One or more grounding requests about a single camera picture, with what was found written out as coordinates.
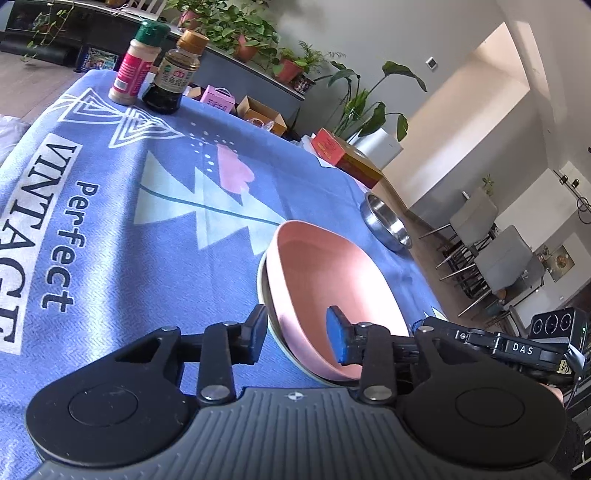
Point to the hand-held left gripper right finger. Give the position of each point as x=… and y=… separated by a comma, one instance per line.
x=337, y=337

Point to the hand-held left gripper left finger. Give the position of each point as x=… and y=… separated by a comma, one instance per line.
x=254, y=337

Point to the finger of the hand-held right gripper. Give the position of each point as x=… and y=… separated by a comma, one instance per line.
x=457, y=334

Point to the large white bowl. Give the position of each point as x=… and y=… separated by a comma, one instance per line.
x=261, y=286

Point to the pink oval bowl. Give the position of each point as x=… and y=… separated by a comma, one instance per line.
x=323, y=277

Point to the person's right hand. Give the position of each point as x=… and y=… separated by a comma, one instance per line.
x=556, y=394

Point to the grey dining chair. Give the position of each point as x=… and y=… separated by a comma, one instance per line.
x=503, y=263
x=471, y=217

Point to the stainless steel bowl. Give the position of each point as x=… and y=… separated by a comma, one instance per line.
x=383, y=221

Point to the black pendant lamp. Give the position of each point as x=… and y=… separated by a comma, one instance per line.
x=570, y=181

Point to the small distant plant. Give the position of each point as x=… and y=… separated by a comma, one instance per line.
x=487, y=184

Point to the blue printed tablecloth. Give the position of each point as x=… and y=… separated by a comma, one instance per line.
x=138, y=230

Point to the red gift box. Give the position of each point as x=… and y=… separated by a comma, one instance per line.
x=341, y=152

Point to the tall plant in white pot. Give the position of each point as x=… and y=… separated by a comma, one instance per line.
x=378, y=147

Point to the clear plastic bag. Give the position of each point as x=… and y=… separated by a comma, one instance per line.
x=261, y=123

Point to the open cardboard box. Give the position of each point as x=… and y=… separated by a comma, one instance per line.
x=261, y=113

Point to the pink carton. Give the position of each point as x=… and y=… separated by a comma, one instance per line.
x=217, y=98

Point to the fern in dark pot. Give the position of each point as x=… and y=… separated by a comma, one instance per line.
x=304, y=82

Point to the small potted plant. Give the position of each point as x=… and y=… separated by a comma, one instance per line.
x=287, y=71

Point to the brown-capped soy sauce bottle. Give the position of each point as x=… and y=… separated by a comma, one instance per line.
x=173, y=78

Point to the large bushy potted plant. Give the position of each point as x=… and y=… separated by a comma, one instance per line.
x=247, y=46

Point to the green-capped spice bottle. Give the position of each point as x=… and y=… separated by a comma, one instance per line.
x=134, y=69

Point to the blue printed box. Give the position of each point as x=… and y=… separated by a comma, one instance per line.
x=97, y=59

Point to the white router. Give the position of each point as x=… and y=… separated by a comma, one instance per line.
x=147, y=3

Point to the framed wall picture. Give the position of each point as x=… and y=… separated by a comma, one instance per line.
x=562, y=263

